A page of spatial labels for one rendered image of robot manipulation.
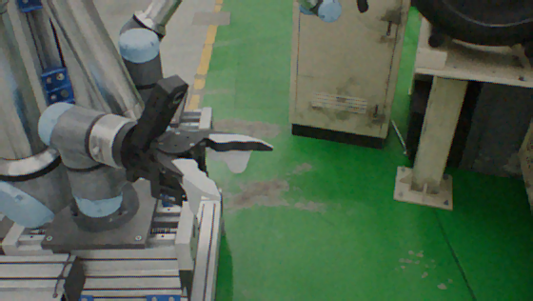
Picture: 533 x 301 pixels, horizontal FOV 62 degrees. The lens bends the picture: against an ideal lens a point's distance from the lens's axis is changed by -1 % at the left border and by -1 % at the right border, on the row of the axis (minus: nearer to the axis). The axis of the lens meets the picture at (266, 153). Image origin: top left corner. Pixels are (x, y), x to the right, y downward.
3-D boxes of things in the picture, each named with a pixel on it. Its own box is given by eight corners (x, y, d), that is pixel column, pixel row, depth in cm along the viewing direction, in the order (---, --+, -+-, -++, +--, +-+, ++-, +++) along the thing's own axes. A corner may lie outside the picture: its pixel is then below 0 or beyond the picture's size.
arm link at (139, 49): (125, 88, 132) (116, 44, 125) (123, 70, 143) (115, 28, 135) (166, 83, 135) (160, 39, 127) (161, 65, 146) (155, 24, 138)
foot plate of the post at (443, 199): (397, 168, 237) (399, 162, 235) (450, 177, 230) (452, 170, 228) (393, 199, 216) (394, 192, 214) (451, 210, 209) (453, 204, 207)
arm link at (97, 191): (145, 188, 83) (135, 138, 76) (103, 227, 74) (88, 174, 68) (111, 177, 85) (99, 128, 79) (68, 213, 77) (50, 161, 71)
